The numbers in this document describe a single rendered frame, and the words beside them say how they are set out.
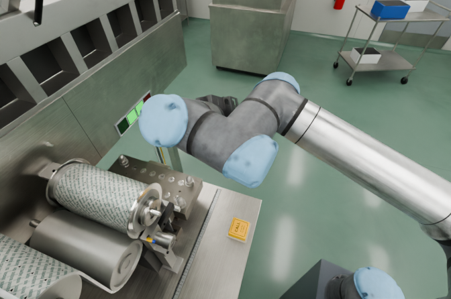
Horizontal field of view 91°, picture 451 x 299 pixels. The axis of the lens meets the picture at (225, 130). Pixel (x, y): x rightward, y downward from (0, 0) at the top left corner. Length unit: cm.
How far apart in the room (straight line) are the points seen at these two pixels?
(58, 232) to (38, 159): 21
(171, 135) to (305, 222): 185
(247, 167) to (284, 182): 194
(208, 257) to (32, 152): 66
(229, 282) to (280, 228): 112
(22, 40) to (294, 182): 205
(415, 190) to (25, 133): 83
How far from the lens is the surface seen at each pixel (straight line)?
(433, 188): 43
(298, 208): 212
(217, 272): 95
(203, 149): 30
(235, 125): 30
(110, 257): 68
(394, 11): 344
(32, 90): 77
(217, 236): 99
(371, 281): 82
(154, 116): 32
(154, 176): 100
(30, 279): 54
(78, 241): 73
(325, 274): 102
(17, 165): 80
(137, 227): 67
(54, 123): 81
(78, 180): 73
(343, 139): 38
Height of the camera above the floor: 183
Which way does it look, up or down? 46 degrees down
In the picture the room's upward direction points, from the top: straight up
